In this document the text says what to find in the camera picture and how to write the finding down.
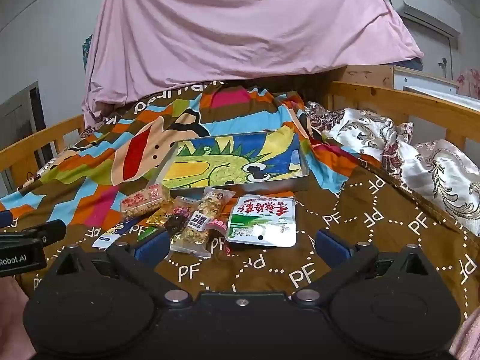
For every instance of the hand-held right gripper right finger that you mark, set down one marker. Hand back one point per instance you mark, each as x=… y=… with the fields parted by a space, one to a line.
x=332 y=246

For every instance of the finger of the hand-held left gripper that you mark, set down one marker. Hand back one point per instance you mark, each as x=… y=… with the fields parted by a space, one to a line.
x=45 y=230
x=3 y=218

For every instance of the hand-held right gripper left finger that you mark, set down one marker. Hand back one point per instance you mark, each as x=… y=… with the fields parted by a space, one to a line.
x=152 y=248

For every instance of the small green snack packet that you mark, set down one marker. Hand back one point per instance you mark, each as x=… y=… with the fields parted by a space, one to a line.
x=147 y=234

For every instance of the clear packet with dark date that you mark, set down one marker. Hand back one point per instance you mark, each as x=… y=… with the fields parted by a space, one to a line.
x=175 y=225

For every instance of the golden date snack packet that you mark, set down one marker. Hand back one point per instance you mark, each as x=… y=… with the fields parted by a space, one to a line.
x=159 y=215

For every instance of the dark blue stick sachet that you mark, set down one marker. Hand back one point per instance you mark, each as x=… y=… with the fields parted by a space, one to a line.
x=112 y=234

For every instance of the rice cracker packet red print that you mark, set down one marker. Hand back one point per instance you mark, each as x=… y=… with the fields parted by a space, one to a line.
x=144 y=202

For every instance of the clear nut bar packet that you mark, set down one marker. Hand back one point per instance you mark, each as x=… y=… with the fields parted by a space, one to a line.
x=198 y=225

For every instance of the white and green snack packet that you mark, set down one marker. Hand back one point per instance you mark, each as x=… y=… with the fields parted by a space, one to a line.
x=262 y=221

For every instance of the metal tray with dinosaur print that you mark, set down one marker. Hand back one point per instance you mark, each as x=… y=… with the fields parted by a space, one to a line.
x=228 y=161

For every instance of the person's left forearm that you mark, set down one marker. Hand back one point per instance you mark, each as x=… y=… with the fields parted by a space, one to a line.
x=13 y=318

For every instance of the colourful printed blanket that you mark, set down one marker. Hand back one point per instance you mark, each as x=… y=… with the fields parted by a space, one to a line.
x=97 y=165

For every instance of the floral satin quilt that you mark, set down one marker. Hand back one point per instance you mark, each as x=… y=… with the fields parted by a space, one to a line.
x=420 y=157

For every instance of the pink clothing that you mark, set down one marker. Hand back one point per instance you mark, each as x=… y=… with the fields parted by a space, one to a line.
x=467 y=337

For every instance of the white air conditioner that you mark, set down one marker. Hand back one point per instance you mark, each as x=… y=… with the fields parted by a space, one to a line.
x=423 y=3

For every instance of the wooden bed frame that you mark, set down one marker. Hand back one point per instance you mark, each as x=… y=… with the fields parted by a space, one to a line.
x=412 y=101

